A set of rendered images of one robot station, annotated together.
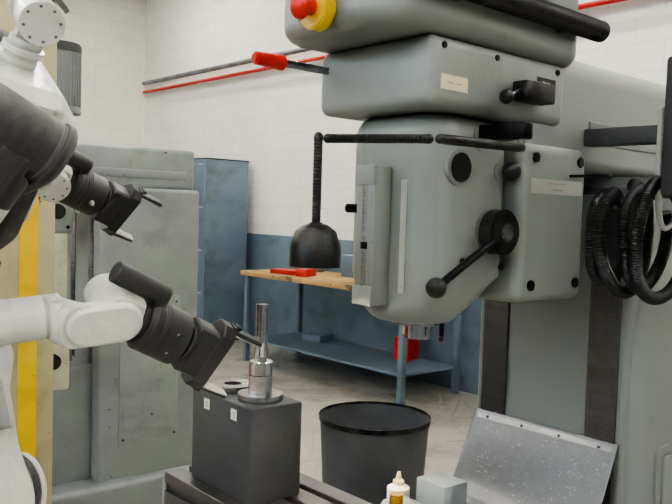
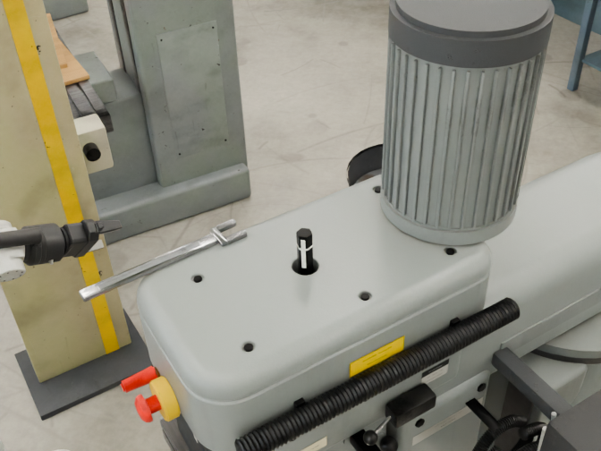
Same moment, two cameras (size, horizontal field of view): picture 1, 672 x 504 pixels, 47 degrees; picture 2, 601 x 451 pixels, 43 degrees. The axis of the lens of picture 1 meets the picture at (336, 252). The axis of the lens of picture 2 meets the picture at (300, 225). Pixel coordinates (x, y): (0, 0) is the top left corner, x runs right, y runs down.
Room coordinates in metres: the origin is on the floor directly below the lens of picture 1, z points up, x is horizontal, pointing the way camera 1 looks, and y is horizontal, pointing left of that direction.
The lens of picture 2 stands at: (0.50, -0.28, 2.60)
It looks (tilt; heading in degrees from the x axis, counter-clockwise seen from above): 40 degrees down; 12
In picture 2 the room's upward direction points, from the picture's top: 2 degrees counter-clockwise
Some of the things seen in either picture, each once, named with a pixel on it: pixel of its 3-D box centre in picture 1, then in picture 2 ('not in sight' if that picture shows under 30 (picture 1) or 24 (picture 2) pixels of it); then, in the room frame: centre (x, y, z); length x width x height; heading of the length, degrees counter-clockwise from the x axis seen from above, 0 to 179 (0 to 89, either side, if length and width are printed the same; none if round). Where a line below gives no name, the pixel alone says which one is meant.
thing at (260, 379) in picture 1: (260, 379); not in sight; (1.52, 0.14, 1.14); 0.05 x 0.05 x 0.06
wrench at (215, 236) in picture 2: not in sight; (164, 259); (1.23, 0.06, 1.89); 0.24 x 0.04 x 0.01; 134
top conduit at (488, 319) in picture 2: (519, 5); (386, 372); (1.16, -0.26, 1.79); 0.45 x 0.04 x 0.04; 132
